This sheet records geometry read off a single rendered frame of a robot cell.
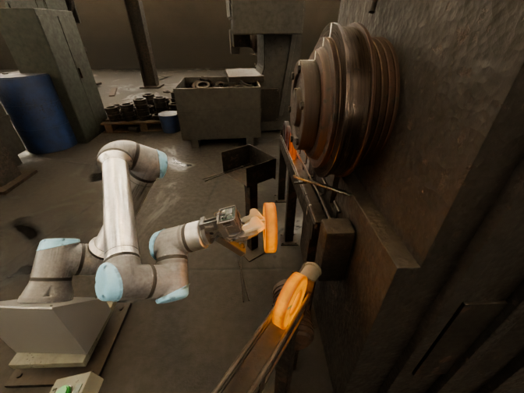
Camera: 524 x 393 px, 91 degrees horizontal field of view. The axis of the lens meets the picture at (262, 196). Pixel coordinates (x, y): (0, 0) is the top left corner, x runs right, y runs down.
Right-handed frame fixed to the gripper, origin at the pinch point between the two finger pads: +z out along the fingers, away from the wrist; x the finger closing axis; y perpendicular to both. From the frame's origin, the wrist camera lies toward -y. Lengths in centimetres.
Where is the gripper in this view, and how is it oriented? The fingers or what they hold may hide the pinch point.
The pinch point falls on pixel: (269, 222)
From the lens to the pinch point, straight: 78.4
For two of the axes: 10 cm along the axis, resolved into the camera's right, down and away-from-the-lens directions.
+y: -2.8, -7.9, -5.5
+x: -0.4, -5.6, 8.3
